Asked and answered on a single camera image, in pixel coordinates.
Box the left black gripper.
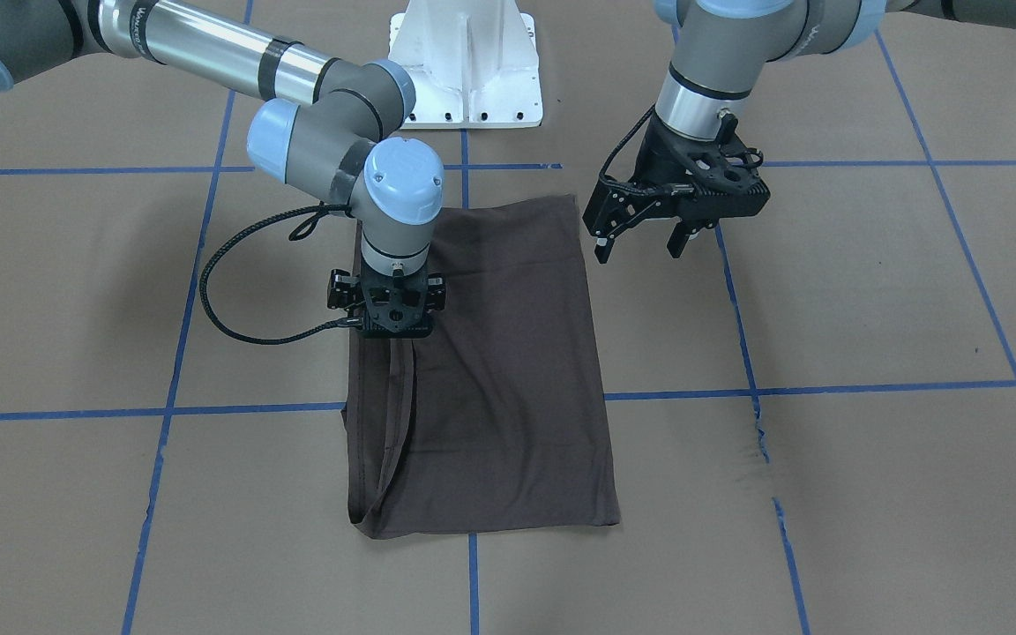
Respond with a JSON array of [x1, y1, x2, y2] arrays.
[[582, 119, 771, 265]]

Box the dark brown t-shirt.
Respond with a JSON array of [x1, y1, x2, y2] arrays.
[[343, 194, 621, 539]]

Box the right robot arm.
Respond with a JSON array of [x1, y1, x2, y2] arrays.
[[0, 1, 446, 331]]

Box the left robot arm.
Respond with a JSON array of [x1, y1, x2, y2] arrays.
[[582, 1, 1016, 264]]

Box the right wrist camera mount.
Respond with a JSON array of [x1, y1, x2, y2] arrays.
[[358, 266, 434, 339]]

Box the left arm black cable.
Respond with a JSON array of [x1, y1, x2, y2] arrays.
[[598, 106, 765, 191]]

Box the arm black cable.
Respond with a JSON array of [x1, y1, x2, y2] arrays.
[[198, 203, 361, 345], [598, 106, 765, 191]]

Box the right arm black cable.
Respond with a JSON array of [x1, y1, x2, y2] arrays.
[[198, 203, 361, 345]]

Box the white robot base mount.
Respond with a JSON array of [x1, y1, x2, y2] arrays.
[[388, 1, 544, 131]]

